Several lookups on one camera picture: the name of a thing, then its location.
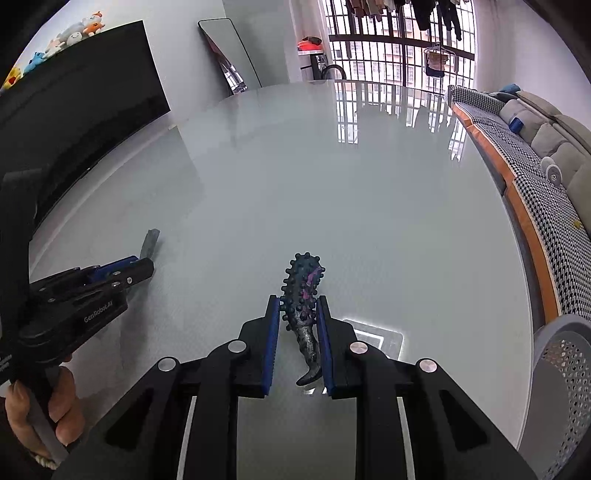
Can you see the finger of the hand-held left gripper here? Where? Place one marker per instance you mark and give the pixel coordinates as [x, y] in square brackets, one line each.
[108, 269]
[136, 274]

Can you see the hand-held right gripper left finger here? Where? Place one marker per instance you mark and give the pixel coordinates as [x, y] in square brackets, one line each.
[272, 346]

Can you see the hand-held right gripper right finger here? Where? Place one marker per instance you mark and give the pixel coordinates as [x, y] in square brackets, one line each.
[325, 350]

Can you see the small grey packet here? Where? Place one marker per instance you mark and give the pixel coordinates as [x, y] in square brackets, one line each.
[150, 242]

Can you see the dark spiky rubber toy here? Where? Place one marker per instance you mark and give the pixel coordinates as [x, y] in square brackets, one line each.
[300, 295]

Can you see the person's left hand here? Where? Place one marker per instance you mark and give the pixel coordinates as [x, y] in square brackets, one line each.
[69, 406]

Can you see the black television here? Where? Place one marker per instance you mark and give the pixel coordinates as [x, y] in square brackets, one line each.
[83, 101]

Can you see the yellow plush toy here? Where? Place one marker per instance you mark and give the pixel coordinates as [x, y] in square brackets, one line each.
[11, 77]

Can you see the blue plush toy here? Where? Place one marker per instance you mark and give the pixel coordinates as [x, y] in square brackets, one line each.
[36, 62]

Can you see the small white plush toy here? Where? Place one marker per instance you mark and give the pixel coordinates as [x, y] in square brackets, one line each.
[54, 47]

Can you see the large white plush toy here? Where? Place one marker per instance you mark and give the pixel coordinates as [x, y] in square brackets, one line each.
[73, 34]

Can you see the grey perforated basket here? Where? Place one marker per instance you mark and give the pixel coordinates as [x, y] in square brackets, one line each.
[563, 392]

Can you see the orange and white plush toy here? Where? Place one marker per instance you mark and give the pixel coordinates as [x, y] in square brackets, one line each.
[93, 23]

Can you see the houndstooth covered sofa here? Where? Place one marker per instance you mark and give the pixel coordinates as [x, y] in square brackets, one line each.
[531, 184]

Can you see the white appliance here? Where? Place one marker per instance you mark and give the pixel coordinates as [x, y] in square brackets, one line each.
[311, 64]

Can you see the red folded item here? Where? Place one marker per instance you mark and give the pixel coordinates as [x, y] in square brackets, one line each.
[309, 44]

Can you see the white round gadget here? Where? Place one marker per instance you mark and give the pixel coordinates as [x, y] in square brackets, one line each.
[552, 171]

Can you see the small blue object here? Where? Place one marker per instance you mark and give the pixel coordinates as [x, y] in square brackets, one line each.
[516, 124]

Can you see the black window grille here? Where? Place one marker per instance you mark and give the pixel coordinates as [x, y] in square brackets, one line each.
[405, 60]

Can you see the clothes on small hanger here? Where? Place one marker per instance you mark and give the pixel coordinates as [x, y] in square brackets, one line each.
[436, 62]

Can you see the grey sofa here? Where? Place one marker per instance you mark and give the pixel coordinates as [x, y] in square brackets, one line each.
[554, 134]

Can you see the blue cushion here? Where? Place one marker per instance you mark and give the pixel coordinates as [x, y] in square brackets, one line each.
[510, 88]

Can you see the beige hanging clothes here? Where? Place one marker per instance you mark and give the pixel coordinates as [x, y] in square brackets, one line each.
[369, 8]

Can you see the dark hanging clothes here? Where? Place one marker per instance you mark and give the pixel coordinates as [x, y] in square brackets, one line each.
[438, 14]

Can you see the leaning wall mirror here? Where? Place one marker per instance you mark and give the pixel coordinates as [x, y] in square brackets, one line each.
[231, 50]

